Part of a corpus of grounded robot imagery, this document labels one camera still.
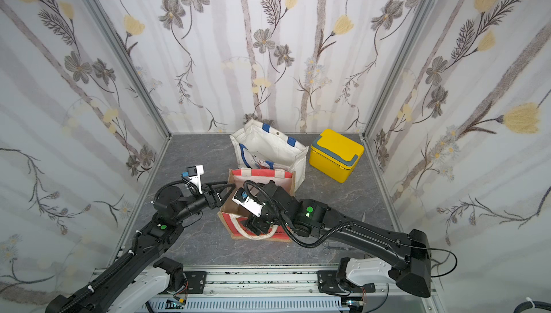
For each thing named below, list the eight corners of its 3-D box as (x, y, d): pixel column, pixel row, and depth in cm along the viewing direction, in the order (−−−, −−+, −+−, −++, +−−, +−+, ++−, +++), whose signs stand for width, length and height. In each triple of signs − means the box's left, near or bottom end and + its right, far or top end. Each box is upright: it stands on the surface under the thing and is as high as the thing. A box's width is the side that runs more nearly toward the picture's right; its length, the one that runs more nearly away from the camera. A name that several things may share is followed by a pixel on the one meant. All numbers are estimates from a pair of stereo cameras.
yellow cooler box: (303, 169, 108) (306, 150, 97) (321, 147, 118) (326, 127, 106) (339, 190, 101) (347, 172, 89) (356, 165, 110) (365, 145, 99)
